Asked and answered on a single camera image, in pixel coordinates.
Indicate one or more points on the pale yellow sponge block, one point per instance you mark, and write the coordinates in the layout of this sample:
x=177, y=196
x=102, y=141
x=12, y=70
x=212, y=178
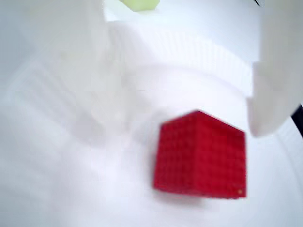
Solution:
x=139, y=4

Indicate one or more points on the red cube block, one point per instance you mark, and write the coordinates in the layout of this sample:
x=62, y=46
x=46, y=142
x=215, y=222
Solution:
x=201, y=156

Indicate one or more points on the black stand foot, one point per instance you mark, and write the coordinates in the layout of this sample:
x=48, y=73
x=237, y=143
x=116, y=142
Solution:
x=256, y=2
x=297, y=119

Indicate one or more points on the white round plate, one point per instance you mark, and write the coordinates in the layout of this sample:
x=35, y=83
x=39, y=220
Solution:
x=201, y=68

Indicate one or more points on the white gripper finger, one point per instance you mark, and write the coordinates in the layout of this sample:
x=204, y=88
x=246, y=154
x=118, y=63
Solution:
x=277, y=71
x=59, y=47

